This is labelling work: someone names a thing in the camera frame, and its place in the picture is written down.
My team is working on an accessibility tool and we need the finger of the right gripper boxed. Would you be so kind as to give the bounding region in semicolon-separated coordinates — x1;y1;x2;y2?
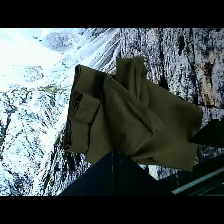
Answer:
188;117;224;150

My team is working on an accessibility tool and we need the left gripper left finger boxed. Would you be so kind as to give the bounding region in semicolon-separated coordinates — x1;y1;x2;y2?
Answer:
59;150;114;197

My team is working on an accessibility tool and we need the silver frame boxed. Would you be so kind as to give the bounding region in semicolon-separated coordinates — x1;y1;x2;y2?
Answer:
171;166;224;197

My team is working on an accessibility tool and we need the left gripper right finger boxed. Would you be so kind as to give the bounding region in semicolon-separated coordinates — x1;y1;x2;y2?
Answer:
112;151;172;197

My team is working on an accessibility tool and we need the olive green garment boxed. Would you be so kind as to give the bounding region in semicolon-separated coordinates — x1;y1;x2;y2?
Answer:
62;55;205;173

